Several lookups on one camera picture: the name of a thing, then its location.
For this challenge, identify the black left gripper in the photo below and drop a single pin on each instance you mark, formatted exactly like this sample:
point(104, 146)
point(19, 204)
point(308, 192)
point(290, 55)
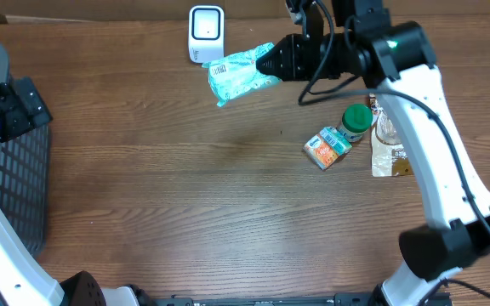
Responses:
point(8, 99)

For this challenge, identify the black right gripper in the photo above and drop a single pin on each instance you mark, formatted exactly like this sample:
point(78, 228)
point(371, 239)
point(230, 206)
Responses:
point(295, 55)

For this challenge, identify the large teal wipes pack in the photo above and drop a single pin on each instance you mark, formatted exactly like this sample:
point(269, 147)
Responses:
point(236, 75)

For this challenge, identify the small teal tissue pack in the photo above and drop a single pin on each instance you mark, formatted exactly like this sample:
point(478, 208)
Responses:
point(336, 140)

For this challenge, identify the green lid white jar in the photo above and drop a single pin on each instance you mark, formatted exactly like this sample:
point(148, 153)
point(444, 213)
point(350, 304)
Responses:
point(355, 121)

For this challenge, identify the orange tissue pack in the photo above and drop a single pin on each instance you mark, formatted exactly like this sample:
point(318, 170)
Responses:
point(320, 152)

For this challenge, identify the beige paper bag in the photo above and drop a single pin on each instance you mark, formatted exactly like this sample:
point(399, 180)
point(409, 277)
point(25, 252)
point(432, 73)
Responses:
point(389, 159)

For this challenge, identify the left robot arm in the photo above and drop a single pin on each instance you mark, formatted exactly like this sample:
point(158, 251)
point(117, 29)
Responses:
point(24, 282)

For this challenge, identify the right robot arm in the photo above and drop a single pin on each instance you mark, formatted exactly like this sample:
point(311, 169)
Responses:
point(398, 66)

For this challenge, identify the white barcode scanner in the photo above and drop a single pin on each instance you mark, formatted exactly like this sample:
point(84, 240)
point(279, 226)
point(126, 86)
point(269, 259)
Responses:
point(206, 35)

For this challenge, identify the grey plastic mesh basket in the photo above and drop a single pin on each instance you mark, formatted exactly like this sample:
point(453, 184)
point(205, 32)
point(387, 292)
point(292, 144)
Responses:
point(24, 165)

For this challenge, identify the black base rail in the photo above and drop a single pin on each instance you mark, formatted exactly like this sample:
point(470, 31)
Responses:
point(262, 301)

